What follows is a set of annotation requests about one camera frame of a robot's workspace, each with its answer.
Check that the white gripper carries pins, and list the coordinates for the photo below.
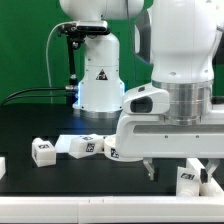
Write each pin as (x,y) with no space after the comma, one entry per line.
(147,137)

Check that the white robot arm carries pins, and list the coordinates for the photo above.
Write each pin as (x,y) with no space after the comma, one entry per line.
(173,115)

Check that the white paper marker sheet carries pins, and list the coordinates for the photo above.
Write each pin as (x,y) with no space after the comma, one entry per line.
(64,143)

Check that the white block left edge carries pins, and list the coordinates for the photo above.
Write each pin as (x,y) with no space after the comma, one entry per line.
(2,167)

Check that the white front rail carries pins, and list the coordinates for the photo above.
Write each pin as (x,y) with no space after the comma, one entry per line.
(84,210)

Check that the black camera on stand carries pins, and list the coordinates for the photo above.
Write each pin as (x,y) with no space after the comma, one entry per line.
(76,32)

